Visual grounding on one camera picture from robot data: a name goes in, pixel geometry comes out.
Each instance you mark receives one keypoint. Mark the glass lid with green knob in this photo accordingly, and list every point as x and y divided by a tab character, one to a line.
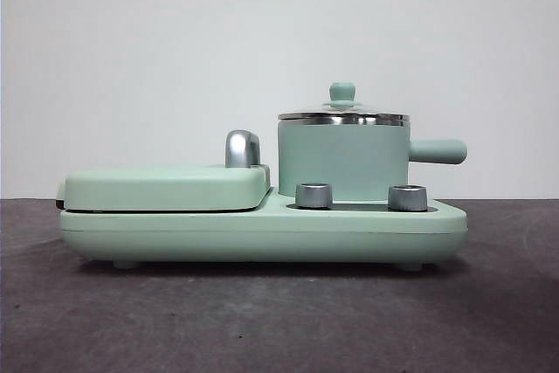
342	92

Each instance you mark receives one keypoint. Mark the mint green steamer pot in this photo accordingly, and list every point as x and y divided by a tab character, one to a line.
340	154

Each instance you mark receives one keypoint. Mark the silver control knob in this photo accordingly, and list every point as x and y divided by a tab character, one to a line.
406	198
312	196

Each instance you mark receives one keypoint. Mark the mint green breakfast machine base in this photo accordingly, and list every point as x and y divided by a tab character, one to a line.
196	233

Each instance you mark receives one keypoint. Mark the mint green grill cover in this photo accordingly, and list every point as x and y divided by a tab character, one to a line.
166	187

